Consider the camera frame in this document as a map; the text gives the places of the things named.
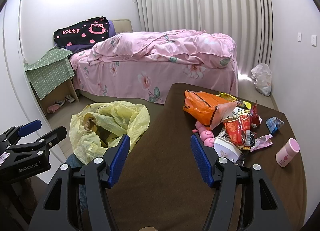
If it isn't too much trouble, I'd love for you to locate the pink candy wrapper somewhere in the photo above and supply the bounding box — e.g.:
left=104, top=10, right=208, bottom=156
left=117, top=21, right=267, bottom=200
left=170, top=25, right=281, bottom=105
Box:
left=250, top=134, right=273, bottom=152

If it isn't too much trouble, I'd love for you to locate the blue snack wrapper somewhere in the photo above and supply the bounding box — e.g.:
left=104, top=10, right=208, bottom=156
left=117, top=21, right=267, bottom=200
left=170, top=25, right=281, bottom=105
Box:
left=266, top=117, right=285, bottom=135

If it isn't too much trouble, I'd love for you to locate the yellow chip bag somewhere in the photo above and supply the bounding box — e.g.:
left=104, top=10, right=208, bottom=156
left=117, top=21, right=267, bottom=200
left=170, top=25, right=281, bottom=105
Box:
left=219, top=92, right=252, bottom=115

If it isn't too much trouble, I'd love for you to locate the orange plastic package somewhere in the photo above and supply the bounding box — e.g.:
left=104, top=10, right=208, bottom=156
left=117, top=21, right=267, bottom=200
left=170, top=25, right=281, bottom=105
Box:
left=183, top=90, right=238, bottom=130

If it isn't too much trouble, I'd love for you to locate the red snack wrapper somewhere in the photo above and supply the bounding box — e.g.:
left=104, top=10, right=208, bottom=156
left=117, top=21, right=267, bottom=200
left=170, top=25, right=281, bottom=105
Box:
left=250, top=103, right=263, bottom=128

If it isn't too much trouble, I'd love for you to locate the yellow trash bag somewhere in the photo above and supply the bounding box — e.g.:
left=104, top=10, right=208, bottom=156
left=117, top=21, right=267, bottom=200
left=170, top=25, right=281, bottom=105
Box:
left=69, top=101, right=150, bottom=165

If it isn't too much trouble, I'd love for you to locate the pink slipper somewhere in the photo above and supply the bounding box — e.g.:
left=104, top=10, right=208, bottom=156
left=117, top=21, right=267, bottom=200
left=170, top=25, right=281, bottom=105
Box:
left=47, top=104, right=60, bottom=114

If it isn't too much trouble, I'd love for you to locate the blue jeans leg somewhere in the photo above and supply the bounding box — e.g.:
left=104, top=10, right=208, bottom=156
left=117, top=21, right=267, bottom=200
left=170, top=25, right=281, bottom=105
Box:
left=66, top=154, right=87, bottom=213

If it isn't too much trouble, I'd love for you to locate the white sneaker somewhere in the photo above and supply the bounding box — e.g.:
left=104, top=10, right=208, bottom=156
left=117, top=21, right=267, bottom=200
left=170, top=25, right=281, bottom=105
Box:
left=65, top=95, right=75, bottom=104

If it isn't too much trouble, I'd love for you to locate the green checkered cloth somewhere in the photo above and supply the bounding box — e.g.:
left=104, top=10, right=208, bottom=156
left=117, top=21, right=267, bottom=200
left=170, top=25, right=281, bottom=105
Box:
left=24, top=47, right=75, bottom=100

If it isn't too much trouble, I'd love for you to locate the pink lidded bottle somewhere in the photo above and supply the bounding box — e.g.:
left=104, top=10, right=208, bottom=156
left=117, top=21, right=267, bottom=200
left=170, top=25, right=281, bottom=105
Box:
left=276, top=138, right=300, bottom=168

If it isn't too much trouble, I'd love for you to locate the red orange noodle packet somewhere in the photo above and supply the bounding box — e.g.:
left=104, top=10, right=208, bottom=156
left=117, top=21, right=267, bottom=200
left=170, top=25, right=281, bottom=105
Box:
left=222, top=110, right=256, bottom=150

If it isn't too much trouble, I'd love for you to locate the black kitty blanket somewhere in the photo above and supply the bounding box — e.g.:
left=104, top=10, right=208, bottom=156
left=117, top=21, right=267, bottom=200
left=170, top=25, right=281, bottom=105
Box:
left=53, top=16, right=110, bottom=47

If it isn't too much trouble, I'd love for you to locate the pink floral bed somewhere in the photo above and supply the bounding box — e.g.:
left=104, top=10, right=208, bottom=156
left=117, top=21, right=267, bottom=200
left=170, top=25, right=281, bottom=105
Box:
left=69, top=29, right=238, bottom=104

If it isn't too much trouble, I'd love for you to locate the beige headboard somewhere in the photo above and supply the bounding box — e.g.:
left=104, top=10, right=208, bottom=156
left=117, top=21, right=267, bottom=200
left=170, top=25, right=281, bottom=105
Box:
left=112, top=19, right=133, bottom=34

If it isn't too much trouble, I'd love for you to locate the white plastic bag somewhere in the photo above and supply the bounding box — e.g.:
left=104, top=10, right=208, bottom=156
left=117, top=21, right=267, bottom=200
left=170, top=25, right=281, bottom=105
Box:
left=251, top=63, right=272, bottom=96

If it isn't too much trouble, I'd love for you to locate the striped white curtain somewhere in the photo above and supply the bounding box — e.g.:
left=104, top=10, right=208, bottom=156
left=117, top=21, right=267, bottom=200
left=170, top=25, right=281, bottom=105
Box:
left=137, top=0, right=273, bottom=75

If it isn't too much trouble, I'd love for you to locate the white wall switch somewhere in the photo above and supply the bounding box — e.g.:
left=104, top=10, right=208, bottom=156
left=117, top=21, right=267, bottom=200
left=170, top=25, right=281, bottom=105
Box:
left=297, top=32, right=302, bottom=42

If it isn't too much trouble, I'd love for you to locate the white wall socket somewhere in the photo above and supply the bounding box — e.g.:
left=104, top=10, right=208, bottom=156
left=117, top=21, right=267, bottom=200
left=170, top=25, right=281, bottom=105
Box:
left=311, top=35, right=317, bottom=47

